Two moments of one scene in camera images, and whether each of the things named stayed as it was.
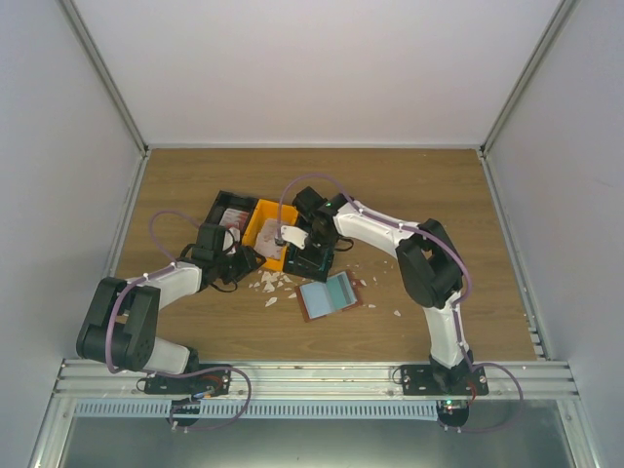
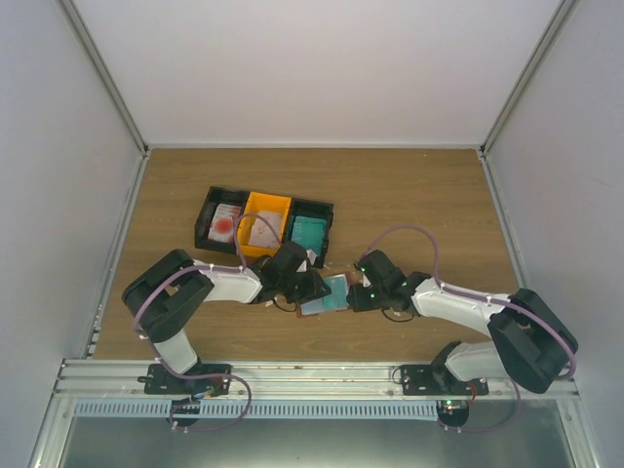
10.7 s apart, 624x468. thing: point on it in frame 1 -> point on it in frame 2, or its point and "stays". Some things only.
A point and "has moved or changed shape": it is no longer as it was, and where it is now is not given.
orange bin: [289, 214] -> [255, 202]
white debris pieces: [228, 240] -> [312, 257]
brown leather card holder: [338, 292] stays
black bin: [225, 200] has moved or changed shape
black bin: [314, 261] has moved or changed shape
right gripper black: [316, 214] -> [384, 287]
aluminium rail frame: [94, 380] stays
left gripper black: [247, 263] -> [313, 288]
